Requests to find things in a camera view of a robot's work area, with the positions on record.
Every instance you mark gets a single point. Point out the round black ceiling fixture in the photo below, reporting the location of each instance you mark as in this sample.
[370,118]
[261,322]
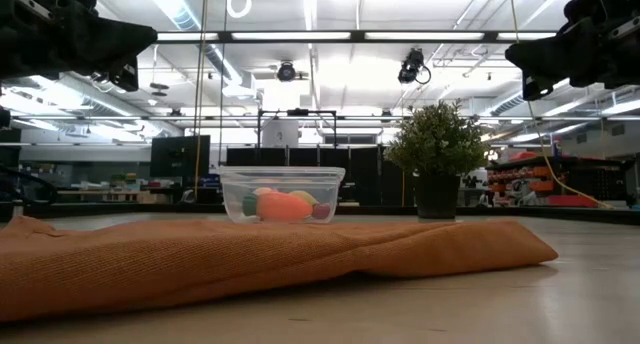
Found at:
[286,71]

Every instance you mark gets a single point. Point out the toy fruit pieces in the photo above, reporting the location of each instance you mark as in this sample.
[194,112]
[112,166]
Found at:
[282,208]

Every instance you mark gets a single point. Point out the clear plastic tupperware container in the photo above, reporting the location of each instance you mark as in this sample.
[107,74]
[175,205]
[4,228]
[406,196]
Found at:
[235,184]

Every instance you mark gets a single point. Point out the red toy cherry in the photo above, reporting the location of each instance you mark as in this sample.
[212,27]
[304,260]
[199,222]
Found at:
[321,211]

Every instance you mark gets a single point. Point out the orange pink toy peach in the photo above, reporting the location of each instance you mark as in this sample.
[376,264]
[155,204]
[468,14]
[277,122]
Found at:
[264,191]

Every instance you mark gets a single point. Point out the potted green plant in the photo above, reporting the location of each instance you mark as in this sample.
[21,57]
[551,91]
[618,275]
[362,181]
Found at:
[437,144]

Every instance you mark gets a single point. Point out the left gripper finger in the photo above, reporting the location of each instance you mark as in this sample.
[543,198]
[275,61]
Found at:
[110,51]
[105,28]

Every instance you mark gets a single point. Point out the yellow toy lemon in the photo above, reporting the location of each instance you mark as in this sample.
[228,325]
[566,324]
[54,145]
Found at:
[306,197]

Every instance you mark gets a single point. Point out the rack of grey orange bins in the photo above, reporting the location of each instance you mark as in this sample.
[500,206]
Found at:
[540,184]

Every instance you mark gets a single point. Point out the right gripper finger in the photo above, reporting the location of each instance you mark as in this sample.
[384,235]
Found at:
[547,39]
[545,60]

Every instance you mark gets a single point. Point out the black monitor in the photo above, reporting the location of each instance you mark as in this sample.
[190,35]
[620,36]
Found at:
[180,156]

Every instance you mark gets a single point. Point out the black overhead camera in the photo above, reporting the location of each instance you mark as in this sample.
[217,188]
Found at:
[412,66]

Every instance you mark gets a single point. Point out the orange cloth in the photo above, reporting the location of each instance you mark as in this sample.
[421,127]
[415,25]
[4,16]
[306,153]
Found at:
[250,264]

